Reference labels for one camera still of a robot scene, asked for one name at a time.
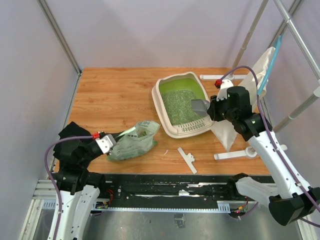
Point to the white plastic bag clip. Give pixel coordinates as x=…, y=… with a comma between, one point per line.
x=189, y=159

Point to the beige green litter box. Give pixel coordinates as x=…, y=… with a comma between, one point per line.
x=172, y=97

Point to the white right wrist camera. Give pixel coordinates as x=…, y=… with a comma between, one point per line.
x=222, y=94

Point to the teal clothes hanger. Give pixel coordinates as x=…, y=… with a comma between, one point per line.
x=261, y=90

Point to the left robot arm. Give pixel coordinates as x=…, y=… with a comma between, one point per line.
x=76, y=188

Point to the green cat litter bag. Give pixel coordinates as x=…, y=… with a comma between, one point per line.
x=136, y=141

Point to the black cloth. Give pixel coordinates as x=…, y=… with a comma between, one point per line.
x=73, y=153

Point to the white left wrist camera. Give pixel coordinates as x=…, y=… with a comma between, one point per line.
x=106, y=143

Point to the cream fabric bag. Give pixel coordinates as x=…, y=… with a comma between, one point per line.
x=243, y=101

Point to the metal litter scoop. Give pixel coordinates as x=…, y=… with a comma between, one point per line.
x=200, y=106

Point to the white metal drying rack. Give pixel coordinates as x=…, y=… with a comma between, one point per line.
x=294, y=83

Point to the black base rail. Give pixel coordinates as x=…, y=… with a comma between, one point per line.
x=160, y=192

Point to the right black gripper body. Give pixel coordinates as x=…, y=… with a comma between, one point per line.
x=219, y=108

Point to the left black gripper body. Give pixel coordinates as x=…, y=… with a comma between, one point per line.
x=91, y=152

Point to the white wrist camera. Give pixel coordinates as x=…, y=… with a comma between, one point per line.
x=222, y=94
x=106, y=143

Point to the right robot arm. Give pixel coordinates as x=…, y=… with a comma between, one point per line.
x=293, y=197

